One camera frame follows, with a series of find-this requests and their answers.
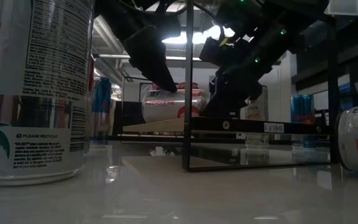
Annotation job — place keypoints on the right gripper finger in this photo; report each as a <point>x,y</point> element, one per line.
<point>225,104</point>

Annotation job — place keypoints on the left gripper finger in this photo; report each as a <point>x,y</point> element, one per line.
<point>151,59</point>

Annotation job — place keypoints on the silver Diet Coke can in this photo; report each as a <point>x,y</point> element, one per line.
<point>166,107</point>

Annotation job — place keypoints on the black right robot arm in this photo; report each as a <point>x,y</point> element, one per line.
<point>291,18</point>

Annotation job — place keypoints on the silver slim beverage can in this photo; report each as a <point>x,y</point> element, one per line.
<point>356,140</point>

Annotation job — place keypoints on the long ceiling tube light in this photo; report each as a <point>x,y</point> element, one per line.
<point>110,56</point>

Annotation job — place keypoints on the bright ceiling light panel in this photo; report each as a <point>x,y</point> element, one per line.
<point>197,37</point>

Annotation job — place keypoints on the black partition screen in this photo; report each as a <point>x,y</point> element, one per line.
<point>129,118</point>

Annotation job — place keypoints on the blue silver Red Bull can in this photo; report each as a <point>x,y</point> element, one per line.
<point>102,105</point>

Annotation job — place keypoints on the white ceiling box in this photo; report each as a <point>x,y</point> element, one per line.
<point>342,6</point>

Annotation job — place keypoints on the white palm-print Celsius can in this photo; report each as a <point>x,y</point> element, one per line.
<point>42,124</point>

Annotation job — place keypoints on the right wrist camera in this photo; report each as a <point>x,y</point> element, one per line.
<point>211,49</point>

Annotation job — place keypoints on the wooden shelf black metal frame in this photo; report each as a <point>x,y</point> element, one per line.
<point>160,126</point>

